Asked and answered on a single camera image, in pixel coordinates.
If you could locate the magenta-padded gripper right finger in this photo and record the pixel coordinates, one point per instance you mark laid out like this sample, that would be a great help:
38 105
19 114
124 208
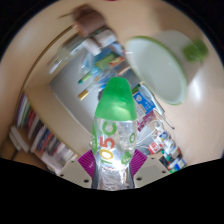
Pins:
151 171

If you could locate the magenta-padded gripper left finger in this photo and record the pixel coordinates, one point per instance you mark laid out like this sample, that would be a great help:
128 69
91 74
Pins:
73 172

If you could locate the clear bottle with green cap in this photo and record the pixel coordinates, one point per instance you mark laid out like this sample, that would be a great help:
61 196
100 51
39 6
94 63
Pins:
115 103

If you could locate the red and white can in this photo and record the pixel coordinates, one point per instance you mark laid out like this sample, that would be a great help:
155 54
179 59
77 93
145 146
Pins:
155 147

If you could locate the wooden shelf unit with books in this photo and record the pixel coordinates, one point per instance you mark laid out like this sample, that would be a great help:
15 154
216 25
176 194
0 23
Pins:
36 130

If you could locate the white and blue box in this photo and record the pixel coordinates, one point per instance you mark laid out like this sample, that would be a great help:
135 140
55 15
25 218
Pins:
144 101

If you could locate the green-capped glass bottle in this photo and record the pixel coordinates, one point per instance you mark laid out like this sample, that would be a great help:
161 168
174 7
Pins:
88 76

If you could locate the clear glass bottle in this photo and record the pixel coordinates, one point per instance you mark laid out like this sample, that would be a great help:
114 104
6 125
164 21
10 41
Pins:
66 53

